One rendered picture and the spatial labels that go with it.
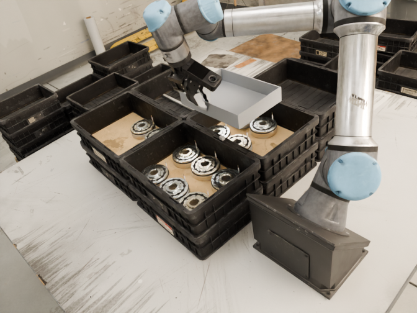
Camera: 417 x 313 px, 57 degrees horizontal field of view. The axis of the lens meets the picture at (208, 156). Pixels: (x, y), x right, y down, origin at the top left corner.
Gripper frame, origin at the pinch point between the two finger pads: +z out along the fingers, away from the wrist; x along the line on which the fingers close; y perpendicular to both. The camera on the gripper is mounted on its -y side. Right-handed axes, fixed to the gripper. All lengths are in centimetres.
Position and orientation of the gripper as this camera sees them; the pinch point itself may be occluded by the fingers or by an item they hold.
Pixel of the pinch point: (207, 106)
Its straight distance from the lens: 121.2
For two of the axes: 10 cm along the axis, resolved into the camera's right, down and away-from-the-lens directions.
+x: -5.9, 7.4, -3.2
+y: -7.4, -3.3, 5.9
